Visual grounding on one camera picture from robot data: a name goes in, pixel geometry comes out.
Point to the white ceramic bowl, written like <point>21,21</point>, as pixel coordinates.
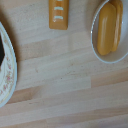
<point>115,56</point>

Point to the orange rectangular block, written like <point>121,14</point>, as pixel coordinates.
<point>59,15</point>

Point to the yellow food piece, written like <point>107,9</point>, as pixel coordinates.
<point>106,30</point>

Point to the floral rimmed white plate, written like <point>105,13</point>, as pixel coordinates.
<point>7,76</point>

